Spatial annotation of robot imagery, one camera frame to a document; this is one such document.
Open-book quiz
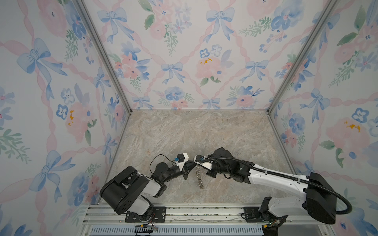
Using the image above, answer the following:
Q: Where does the aluminium corner post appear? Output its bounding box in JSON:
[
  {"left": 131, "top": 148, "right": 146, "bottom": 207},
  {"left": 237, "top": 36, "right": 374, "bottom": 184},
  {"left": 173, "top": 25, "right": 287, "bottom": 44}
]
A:
[
  {"left": 72, "top": 0, "right": 132, "bottom": 114},
  {"left": 267, "top": 0, "right": 340, "bottom": 114}
]

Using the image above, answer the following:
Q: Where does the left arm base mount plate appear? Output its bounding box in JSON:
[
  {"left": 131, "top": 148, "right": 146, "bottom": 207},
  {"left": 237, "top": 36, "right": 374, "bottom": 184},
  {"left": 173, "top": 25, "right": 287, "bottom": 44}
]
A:
[{"left": 125, "top": 198, "right": 167, "bottom": 224}]

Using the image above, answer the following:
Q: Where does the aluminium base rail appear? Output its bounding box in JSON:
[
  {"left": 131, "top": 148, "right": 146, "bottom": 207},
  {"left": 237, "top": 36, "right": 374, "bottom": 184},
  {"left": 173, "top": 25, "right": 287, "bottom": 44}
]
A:
[{"left": 78, "top": 204, "right": 336, "bottom": 236}]

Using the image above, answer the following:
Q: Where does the aluminium corner post right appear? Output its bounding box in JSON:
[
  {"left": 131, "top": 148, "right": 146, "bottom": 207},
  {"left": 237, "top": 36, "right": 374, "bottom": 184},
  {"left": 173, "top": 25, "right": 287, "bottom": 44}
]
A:
[{"left": 267, "top": 0, "right": 340, "bottom": 114}]

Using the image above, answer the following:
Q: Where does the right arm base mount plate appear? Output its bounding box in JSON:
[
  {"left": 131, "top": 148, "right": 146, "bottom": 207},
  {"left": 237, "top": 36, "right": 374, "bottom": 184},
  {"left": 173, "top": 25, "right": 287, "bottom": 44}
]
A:
[{"left": 241, "top": 197, "right": 288, "bottom": 228}]

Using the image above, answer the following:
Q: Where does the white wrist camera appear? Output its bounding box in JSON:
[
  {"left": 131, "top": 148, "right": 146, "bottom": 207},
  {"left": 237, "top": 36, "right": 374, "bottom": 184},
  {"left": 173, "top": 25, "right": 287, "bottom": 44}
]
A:
[
  {"left": 194, "top": 155, "right": 213, "bottom": 170},
  {"left": 174, "top": 153, "right": 189, "bottom": 171}
]

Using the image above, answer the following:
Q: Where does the black corrugated cable conduit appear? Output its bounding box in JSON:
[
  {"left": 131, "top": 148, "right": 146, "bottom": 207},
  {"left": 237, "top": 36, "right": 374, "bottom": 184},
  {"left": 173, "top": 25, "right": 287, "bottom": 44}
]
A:
[{"left": 200, "top": 157, "right": 353, "bottom": 215}]

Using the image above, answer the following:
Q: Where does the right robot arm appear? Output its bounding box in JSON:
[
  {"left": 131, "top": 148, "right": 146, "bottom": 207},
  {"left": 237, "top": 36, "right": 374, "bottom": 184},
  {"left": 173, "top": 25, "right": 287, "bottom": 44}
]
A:
[{"left": 194, "top": 147, "right": 337, "bottom": 225}]

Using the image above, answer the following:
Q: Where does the aluminium corner post left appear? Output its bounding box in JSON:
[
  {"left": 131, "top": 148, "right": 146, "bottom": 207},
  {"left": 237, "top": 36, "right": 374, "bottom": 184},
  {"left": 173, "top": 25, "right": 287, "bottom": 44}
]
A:
[{"left": 72, "top": 0, "right": 132, "bottom": 114}]

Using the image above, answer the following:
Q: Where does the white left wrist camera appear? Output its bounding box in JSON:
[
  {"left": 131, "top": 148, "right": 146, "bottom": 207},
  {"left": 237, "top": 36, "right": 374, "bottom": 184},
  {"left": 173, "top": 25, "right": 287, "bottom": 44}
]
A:
[{"left": 174, "top": 153, "right": 189, "bottom": 171}]

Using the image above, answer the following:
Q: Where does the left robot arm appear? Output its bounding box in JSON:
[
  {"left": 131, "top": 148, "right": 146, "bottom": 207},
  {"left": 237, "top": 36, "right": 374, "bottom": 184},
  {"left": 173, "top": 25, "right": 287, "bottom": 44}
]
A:
[{"left": 100, "top": 161, "right": 197, "bottom": 216}]

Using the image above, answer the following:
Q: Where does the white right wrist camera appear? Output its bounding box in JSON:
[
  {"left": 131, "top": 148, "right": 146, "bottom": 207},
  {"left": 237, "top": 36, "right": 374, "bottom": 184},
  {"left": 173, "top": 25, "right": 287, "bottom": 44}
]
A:
[{"left": 194, "top": 155, "right": 213, "bottom": 170}]

